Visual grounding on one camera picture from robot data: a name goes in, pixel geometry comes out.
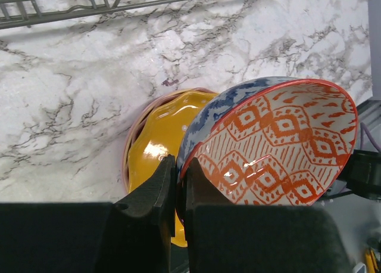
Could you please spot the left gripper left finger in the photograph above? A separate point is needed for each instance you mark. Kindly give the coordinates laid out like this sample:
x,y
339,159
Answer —
x,y
131,235

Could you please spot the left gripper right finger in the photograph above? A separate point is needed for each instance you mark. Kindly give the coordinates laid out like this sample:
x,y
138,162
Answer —
x,y
224,237

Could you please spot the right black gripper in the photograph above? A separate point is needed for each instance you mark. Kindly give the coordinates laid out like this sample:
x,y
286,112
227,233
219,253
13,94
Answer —
x,y
363,175

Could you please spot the red blue patterned bowl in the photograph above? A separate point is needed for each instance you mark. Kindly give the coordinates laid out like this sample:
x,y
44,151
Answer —
x,y
272,140

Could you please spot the pink plate under stack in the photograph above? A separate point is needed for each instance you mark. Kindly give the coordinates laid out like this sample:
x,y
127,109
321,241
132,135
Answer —
x,y
140,121

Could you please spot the yellow polka dot plate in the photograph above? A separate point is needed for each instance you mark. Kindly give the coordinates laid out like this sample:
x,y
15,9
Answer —
x,y
162,135

